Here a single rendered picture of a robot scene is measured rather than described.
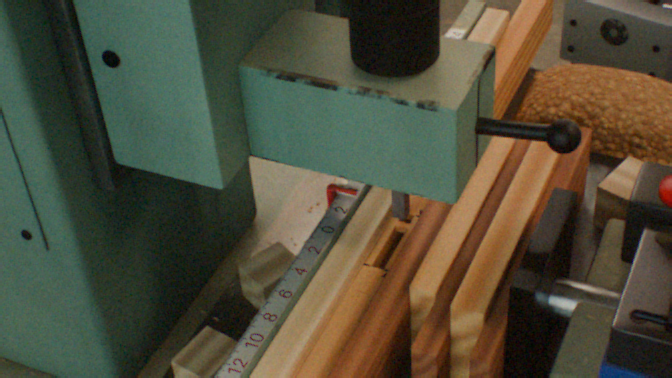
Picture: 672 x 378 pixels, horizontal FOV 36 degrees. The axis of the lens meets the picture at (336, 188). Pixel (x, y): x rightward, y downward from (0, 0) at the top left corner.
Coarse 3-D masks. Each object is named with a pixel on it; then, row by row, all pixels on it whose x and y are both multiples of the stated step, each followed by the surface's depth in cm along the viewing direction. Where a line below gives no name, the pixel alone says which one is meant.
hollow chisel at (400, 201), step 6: (396, 192) 66; (402, 192) 65; (396, 198) 66; (402, 198) 66; (408, 198) 66; (396, 204) 66; (402, 204) 66; (408, 204) 67; (396, 210) 67; (402, 210) 66; (408, 210) 67; (396, 216) 67; (402, 216) 67
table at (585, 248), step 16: (528, 80) 86; (512, 112) 83; (592, 160) 78; (608, 160) 78; (592, 176) 77; (592, 192) 75; (592, 208) 74; (576, 224) 73; (592, 224) 73; (576, 240) 72; (592, 240) 71; (576, 256) 70; (592, 256) 70; (576, 272) 69; (560, 336) 65; (400, 368) 64; (544, 368) 63
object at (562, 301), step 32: (576, 192) 61; (544, 224) 59; (544, 256) 57; (512, 288) 56; (544, 288) 57; (576, 288) 60; (512, 320) 57; (544, 320) 60; (512, 352) 59; (544, 352) 63
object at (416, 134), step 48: (288, 48) 61; (336, 48) 61; (480, 48) 60; (288, 96) 60; (336, 96) 58; (384, 96) 57; (432, 96) 57; (480, 96) 59; (288, 144) 63; (336, 144) 61; (384, 144) 59; (432, 144) 58; (480, 144) 62; (432, 192) 60
